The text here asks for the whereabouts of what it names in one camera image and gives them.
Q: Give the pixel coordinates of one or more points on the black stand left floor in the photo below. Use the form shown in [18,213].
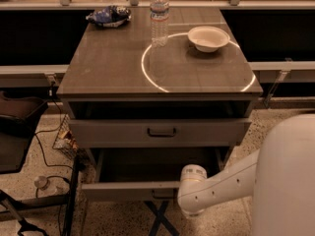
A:
[12,206]

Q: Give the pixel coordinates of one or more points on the grey drawer cabinet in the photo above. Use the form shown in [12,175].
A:
[117,74]

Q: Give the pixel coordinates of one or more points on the white paper bowl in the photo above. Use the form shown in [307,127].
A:
[208,39]

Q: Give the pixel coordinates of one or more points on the clear plastic water bottle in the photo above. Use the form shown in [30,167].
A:
[159,22]

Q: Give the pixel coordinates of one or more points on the black x-frame cabinet legs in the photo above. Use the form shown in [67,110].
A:
[160,219]

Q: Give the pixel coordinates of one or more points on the white bottle on floor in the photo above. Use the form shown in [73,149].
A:
[44,187]

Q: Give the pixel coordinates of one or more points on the dark chair on left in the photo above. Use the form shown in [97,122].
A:
[19,118]

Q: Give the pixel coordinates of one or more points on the blue chip bag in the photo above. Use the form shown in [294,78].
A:
[110,17]

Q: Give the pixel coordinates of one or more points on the wire basket on floor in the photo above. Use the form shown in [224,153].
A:
[65,141]

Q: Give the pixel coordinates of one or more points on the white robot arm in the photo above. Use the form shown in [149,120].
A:
[279,176]

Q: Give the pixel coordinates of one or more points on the upper grey drawer with handle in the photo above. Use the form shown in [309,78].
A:
[160,133]

